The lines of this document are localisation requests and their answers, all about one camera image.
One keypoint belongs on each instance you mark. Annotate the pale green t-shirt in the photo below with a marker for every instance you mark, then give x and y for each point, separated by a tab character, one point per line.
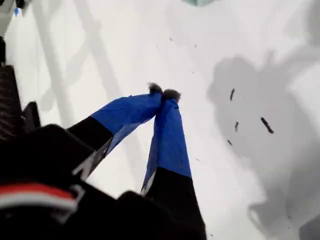
197	2

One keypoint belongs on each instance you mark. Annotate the small blue tape piece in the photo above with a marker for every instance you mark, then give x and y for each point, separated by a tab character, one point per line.
16	11

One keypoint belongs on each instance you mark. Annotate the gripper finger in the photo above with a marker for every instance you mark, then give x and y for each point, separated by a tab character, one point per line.
170	150
120	117

